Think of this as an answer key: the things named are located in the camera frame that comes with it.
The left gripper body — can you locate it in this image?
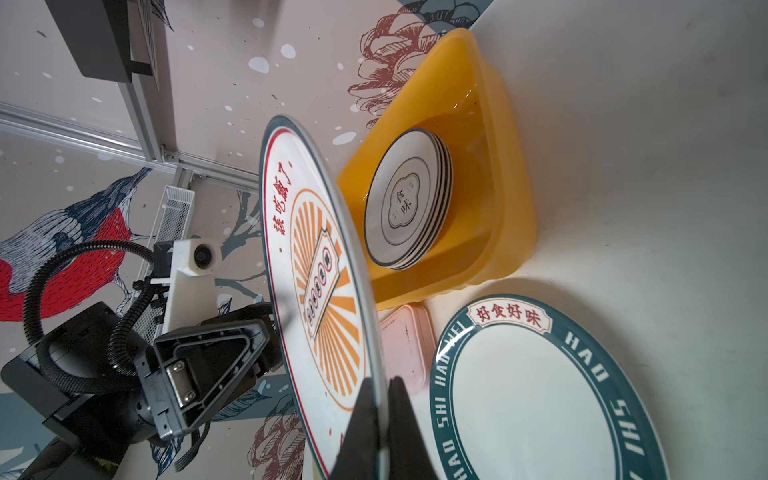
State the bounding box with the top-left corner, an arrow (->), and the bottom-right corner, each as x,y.
134,302 -> 282,441

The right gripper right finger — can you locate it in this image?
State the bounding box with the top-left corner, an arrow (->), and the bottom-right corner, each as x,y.
386,377 -> 437,480

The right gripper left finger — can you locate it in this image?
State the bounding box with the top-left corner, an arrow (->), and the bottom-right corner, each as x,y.
329,378 -> 380,480

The small green rim plate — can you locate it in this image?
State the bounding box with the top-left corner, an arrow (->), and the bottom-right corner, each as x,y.
429,294 -> 668,479

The small orange sunburst plate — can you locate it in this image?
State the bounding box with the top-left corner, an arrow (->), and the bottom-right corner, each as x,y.
260,115 -> 390,479

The white plate emblem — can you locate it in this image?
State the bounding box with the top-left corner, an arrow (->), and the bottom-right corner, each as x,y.
364,128 -> 446,270

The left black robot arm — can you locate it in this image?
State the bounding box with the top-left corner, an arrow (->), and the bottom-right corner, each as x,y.
1,240 -> 282,479

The yellow plastic bin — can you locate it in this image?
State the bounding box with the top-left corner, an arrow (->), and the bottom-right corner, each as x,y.
337,29 -> 537,310

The pink rectangular box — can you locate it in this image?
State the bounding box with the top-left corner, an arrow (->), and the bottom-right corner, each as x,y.
380,304 -> 436,396

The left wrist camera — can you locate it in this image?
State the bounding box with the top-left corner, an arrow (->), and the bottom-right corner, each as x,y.
150,239 -> 222,337

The white wire mesh shelf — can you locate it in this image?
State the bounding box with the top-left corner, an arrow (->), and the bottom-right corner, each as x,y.
133,185 -> 195,342

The black wall basket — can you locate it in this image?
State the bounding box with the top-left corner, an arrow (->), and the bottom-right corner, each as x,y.
46,0 -> 169,84

